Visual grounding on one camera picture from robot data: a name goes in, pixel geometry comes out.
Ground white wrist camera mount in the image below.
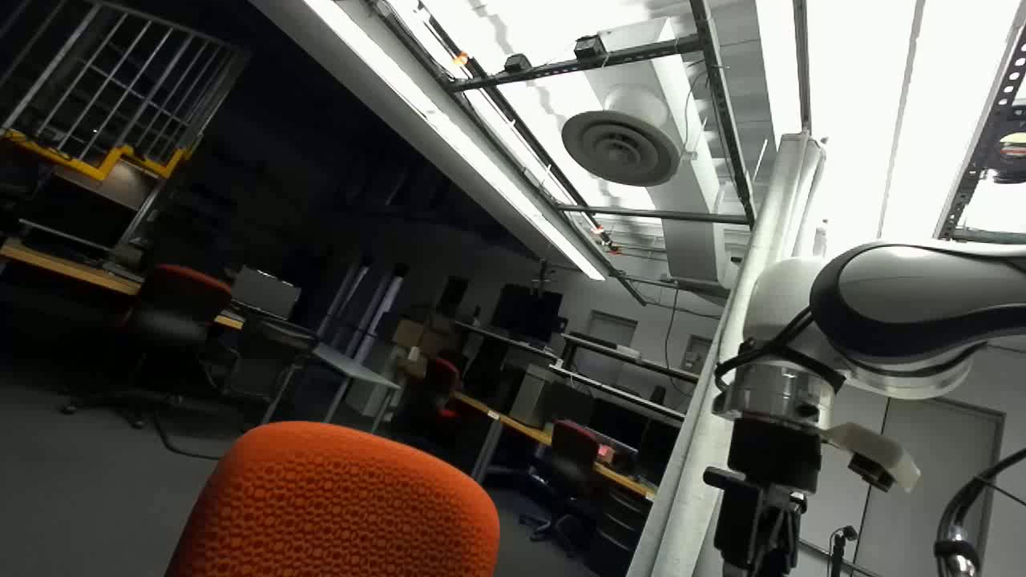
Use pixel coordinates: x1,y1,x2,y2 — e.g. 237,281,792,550
824,420,924,498

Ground black ceiling rail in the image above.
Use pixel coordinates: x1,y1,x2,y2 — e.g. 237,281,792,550
452,32,709,98

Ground round ceiling air diffuser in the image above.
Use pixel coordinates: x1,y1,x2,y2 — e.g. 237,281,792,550
557,105,683,190

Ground grey door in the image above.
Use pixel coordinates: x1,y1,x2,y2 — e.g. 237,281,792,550
849,395,1009,577

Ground black camera tripod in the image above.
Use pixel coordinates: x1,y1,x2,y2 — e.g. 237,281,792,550
700,465,742,498

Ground black ceiling sensor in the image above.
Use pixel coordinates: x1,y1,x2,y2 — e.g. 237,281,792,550
570,32,612,64
499,47,538,79

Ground black computer monitor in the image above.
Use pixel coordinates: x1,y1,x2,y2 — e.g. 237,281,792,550
491,281,569,346

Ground orange fabric office chair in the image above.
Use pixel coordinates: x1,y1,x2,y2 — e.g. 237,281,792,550
168,417,504,577

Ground red office chair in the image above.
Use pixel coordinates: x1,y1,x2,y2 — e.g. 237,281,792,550
62,261,237,432
529,417,608,543
409,354,469,436

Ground long fluorescent ceiling light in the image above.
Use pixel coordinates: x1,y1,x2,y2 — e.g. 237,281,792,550
302,0,608,287

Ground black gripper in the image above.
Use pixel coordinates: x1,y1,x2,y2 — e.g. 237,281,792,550
728,414,828,543

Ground white grid window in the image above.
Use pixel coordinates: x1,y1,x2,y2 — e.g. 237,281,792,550
0,0,249,170

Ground grey computer monitor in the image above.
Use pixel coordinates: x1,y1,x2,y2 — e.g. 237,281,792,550
227,265,303,327

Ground grey metal table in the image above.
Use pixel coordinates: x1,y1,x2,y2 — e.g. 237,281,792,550
260,337,404,426

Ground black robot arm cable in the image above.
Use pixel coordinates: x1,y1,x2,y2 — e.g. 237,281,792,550
712,305,1026,577

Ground long wooden workbench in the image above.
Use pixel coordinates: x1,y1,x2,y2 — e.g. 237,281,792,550
452,388,659,507

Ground black perforated metal rail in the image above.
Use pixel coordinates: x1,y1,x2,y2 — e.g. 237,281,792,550
935,28,1026,241

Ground yellow metal beam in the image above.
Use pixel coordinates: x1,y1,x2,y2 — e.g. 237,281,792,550
0,125,196,186

